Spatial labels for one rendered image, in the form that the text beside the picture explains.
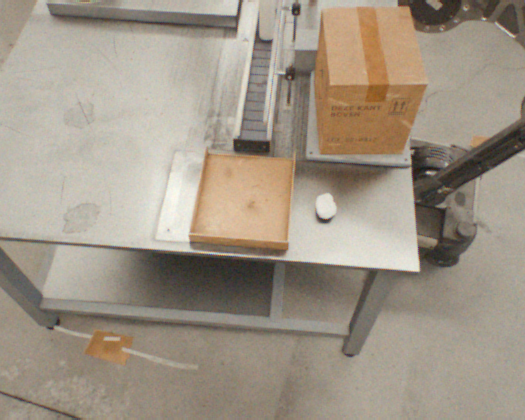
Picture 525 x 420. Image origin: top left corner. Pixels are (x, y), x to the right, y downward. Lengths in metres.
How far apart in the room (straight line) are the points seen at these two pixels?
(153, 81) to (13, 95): 0.44
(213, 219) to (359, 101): 0.49
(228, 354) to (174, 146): 0.91
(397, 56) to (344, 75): 0.16
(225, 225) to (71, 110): 0.65
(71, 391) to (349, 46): 1.58
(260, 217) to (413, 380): 1.04
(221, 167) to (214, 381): 0.92
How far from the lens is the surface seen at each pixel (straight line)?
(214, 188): 1.45
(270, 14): 1.74
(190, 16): 1.94
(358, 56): 1.39
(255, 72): 1.69
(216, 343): 2.13
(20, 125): 1.75
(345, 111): 1.38
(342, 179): 1.48
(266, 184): 1.45
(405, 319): 2.23
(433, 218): 2.20
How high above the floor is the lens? 2.01
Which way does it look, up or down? 57 degrees down
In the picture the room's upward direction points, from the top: straight up
